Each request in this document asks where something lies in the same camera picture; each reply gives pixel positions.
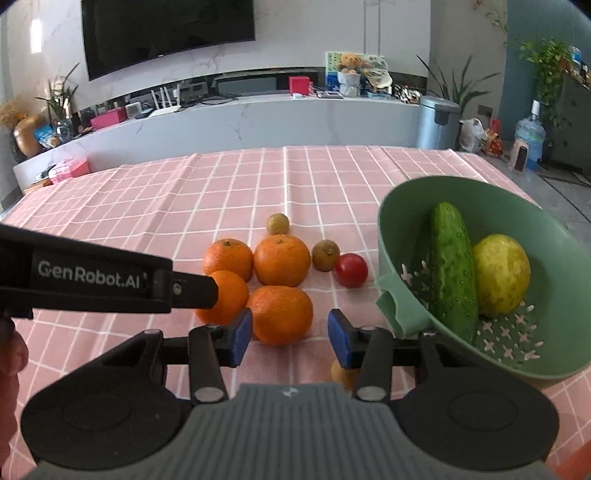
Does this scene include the orange tangerine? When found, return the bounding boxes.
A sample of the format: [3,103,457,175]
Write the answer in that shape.
[195,270,249,326]
[202,238,253,282]
[253,234,311,287]
[246,286,314,347]

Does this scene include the green cucumber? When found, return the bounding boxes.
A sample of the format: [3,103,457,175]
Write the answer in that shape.
[427,202,479,344]

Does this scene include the yellow-green pear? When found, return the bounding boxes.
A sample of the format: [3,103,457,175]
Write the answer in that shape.
[473,234,531,318]

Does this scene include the person's left hand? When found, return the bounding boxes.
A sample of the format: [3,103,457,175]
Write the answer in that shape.
[0,317,29,466]

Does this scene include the red cherry tomato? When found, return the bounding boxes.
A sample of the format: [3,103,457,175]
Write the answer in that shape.
[332,253,369,288]

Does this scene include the small brown kiwi near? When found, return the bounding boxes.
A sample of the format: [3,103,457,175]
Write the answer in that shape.
[311,239,341,272]

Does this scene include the small brown kiwi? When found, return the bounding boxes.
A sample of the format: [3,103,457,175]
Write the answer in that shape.
[311,239,341,272]
[266,213,290,235]

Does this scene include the pink storage box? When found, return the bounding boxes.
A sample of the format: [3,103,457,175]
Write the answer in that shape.
[48,157,90,184]

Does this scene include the small brown kiwi far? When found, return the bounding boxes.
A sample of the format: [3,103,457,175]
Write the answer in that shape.
[266,213,290,235]

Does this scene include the brown round vase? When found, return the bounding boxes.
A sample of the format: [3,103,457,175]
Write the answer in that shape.
[13,114,46,158]

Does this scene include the green plant on cabinet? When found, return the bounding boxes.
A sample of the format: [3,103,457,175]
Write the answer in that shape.
[37,63,79,144]

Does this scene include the pink box on cabinet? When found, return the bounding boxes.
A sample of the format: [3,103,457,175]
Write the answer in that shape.
[90,107,127,131]

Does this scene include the white wifi router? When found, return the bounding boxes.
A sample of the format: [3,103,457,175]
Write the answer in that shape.
[150,86,181,117]

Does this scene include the green colander bowl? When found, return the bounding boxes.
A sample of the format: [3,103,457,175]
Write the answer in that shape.
[376,176,590,382]

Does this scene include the grey tv cabinet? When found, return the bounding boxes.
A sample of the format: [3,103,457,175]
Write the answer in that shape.
[13,94,420,188]

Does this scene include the red box on cabinet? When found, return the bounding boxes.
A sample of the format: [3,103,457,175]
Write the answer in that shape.
[288,76,311,96]

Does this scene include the blue-grey pedal trash bin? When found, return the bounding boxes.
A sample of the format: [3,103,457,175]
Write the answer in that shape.
[415,96,461,150]

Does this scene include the white plastic bag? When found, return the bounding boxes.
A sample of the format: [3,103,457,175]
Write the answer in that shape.
[459,118,486,153]

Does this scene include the black television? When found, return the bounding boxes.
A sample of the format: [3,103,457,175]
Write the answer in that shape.
[81,0,256,80]

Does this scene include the teddy bear bouquet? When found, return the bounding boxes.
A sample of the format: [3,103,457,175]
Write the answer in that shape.
[325,52,393,98]

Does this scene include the potted plant beside bin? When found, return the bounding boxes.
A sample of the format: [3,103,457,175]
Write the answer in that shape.
[417,54,501,114]

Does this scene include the blue water bottle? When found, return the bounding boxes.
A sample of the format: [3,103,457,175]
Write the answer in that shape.
[515,100,546,169]

